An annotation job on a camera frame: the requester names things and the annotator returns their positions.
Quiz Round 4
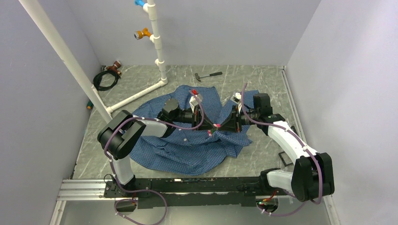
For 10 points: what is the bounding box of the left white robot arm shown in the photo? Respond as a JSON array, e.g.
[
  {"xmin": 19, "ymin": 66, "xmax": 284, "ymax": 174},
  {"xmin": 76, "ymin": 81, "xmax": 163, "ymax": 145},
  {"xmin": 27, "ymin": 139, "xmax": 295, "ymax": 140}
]
[{"xmin": 97, "ymin": 96, "xmax": 217, "ymax": 197}]

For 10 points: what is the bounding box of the blue hose nozzle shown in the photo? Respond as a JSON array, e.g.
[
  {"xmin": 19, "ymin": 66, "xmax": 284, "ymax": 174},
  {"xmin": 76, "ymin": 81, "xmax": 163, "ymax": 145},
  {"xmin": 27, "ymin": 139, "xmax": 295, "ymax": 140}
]
[{"xmin": 134, "ymin": 0, "xmax": 146, "ymax": 7}]

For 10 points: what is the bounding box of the blue checkered shirt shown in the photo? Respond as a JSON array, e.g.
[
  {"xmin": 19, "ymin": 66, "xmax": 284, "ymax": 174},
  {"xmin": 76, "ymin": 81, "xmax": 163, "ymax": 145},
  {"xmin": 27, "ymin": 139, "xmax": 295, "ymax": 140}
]
[{"xmin": 130, "ymin": 85, "xmax": 252, "ymax": 175}]

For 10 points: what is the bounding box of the white PVC pipe frame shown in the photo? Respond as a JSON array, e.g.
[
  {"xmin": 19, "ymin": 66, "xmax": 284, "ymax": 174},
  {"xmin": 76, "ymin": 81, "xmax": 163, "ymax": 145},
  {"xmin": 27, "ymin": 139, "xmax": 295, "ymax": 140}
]
[{"xmin": 20, "ymin": 0, "xmax": 168, "ymax": 122}]

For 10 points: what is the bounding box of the green orange screwdriver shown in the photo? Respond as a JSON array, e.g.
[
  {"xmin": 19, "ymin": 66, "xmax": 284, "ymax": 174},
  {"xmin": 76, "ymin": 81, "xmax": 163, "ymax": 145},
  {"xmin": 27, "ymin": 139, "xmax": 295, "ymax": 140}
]
[{"xmin": 86, "ymin": 101, "xmax": 93, "ymax": 110}]

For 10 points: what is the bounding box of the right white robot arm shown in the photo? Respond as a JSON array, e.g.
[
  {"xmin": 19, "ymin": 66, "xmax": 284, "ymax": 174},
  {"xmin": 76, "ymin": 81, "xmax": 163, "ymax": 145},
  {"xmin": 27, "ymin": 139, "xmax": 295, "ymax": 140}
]
[{"xmin": 218, "ymin": 92, "xmax": 335, "ymax": 202}]

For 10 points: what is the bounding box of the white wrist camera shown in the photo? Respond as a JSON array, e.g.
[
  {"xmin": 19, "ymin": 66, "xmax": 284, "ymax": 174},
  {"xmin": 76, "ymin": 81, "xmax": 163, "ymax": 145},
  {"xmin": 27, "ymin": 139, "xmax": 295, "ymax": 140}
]
[
  {"xmin": 230, "ymin": 92, "xmax": 243, "ymax": 106},
  {"xmin": 189, "ymin": 94, "xmax": 203, "ymax": 111}
]

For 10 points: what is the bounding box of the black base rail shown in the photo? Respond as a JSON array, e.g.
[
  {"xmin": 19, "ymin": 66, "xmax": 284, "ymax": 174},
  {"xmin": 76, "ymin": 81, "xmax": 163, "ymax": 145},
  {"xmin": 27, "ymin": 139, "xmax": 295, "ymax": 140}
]
[{"xmin": 104, "ymin": 177, "xmax": 285, "ymax": 209}]

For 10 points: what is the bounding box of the coiled black hose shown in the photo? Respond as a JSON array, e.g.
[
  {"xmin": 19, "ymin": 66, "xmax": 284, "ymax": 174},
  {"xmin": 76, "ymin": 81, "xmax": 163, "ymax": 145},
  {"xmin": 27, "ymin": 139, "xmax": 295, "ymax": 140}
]
[{"xmin": 92, "ymin": 70, "xmax": 120, "ymax": 92}]

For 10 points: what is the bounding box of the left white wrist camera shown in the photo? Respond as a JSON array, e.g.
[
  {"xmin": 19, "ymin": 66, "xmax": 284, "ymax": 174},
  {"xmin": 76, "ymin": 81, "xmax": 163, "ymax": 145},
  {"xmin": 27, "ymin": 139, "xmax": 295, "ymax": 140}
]
[{"xmin": 189, "ymin": 94, "xmax": 203, "ymax": 111}]

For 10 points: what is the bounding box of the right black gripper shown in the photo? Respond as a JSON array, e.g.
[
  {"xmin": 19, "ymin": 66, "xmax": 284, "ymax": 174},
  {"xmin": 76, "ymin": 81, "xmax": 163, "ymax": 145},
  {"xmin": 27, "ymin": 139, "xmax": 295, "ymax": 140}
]
[{"xmin": 218, "ymin": 105, "xmax": 259, "ymax": 133}]

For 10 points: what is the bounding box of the orange hose nozzle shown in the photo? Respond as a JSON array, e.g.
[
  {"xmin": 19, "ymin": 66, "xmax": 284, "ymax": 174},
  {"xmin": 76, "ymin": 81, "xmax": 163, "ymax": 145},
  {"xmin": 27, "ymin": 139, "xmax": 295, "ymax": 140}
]
[{"xmin": 134, "ymin": 28, "xmax": 152, "ymax": 40}]

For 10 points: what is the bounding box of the pink flower brooch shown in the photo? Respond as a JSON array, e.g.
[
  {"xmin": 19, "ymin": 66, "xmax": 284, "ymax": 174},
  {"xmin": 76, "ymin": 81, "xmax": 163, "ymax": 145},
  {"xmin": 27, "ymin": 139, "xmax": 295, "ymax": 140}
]
[{"xmin": 207, "ymin": 124, "xmax": 221, "ymax": 137}]

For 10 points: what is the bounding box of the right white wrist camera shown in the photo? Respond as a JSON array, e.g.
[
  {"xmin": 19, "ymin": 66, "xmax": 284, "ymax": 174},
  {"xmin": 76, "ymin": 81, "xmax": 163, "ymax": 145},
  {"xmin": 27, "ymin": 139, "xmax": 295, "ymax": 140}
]
[{"xmin": 230, "ymin": 92, "xmax": 243, "ymax": 106}]

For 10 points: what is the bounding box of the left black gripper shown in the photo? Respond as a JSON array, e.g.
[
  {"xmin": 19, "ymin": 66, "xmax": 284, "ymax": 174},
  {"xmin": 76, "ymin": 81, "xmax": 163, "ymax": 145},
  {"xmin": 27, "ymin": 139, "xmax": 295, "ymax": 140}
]
[{"xmin": 172, "ymin": 105, "xmax": 216, "ymax": 132}]

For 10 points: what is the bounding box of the black handled hammer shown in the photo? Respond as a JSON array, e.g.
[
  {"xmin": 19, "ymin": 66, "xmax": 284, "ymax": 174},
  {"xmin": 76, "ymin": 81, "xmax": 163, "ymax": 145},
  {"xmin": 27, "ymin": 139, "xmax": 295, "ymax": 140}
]
[{"xmin": 194, "ymin": 72, "xmax": 223, "ymax": 82}]

